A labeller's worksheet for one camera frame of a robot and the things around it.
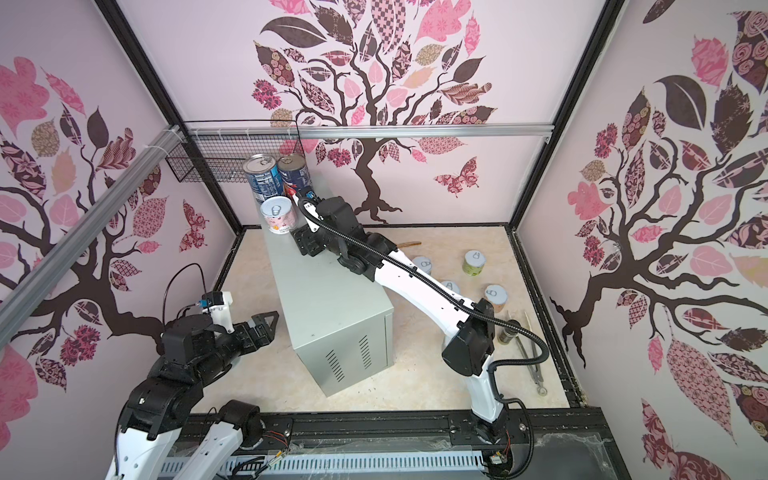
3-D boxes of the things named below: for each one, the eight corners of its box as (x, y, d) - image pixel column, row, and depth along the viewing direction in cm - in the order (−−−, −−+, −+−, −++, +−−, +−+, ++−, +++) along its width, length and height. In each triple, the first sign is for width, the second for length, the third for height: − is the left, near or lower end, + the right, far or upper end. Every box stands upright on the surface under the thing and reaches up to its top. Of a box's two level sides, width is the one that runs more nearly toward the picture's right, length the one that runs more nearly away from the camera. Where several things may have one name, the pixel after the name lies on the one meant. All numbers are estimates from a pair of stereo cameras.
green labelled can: (464, 276, 106) (467, 267, 102) (461, 260, 111) (463, 250, 107) (484, 276, 106) (488, 267, 102) (480, 260, 111) (483, 250, 107)
